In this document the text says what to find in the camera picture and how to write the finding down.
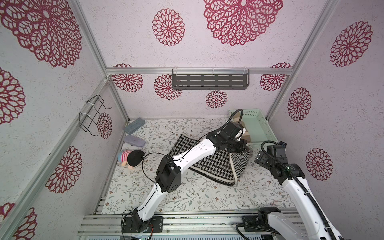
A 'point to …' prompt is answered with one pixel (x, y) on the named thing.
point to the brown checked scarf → (237, 118)
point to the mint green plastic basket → (259, 129)
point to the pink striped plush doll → (132, 158)
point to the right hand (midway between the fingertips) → (266, 158)
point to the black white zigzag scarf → (219, 167)
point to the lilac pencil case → (134, 140)
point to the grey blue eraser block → (135, 126)
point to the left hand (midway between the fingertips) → (248, 150)
